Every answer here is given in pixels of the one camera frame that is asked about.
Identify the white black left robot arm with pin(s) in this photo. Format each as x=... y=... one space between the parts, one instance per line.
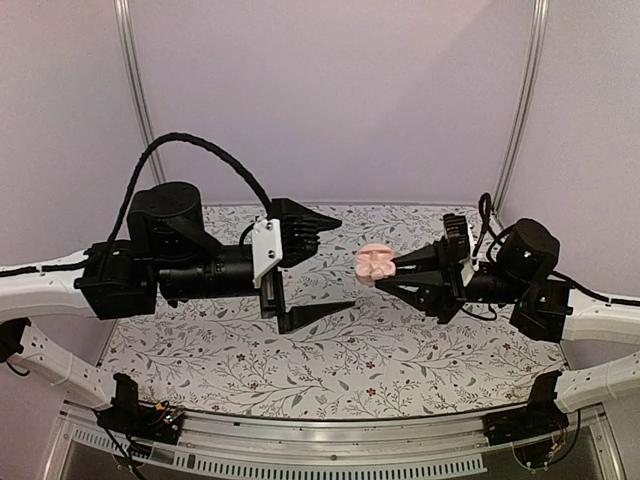
x=168 y=255

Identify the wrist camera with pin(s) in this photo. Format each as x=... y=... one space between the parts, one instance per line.
x=459 y=247
x=291 y=241

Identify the left aluminium corner post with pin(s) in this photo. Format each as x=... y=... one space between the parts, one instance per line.
x=124 y=23

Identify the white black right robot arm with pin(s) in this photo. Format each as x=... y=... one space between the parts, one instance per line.
x=547 y=306

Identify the right aluminium corner post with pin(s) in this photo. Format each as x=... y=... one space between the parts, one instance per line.
x=524 y=100

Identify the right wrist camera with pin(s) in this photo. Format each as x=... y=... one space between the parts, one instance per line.
x=459 y=247

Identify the aluminium corner post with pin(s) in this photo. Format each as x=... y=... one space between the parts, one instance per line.
x=524 y=100
x=124 y=23

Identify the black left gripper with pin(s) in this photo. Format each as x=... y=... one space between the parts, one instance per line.
x=273 y=303

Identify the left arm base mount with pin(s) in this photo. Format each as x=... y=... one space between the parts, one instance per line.
x=160 y=422

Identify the pink earbuds charging case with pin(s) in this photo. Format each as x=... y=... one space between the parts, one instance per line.
x=374 y=262

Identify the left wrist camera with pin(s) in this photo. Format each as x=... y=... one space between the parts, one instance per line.
x=291 y=241

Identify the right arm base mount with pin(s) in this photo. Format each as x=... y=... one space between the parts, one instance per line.
x=540 y=416

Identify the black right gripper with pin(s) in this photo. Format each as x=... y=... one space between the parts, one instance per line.
x=441 y=293

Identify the aluminium front rail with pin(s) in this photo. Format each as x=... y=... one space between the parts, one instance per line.
x=216 y=446

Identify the floral patterned table mat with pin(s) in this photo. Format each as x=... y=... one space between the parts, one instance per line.
x=379 y=359

